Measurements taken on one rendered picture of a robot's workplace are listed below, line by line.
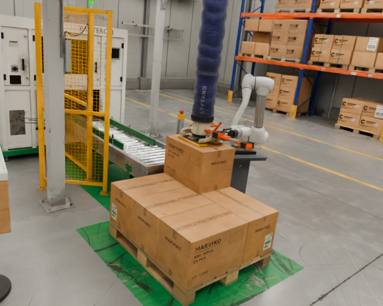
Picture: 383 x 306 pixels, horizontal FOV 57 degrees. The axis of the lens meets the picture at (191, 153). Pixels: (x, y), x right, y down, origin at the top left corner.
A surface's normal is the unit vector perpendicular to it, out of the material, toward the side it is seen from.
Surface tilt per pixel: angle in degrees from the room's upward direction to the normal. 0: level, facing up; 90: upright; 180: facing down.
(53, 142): 90
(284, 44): 90
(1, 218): 90
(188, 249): 90
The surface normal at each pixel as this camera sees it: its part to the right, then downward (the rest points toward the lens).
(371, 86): -0.77, 0.11
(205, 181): 0.60, 0.29
